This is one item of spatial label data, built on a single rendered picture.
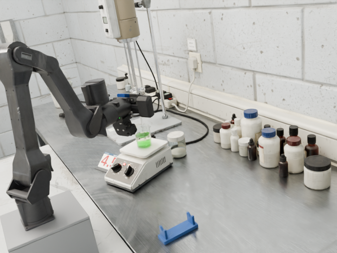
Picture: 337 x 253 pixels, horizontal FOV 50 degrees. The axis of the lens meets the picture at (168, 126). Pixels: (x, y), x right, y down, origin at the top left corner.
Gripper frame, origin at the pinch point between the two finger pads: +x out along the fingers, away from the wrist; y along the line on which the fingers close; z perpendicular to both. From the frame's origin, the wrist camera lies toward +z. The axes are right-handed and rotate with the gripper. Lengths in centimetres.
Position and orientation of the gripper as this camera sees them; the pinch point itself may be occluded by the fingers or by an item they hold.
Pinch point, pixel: (135, 99)
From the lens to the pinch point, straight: 110.5
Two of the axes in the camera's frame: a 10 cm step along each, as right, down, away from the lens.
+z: 1.4, 9.2, 3.6
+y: 8.5, 0.7, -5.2
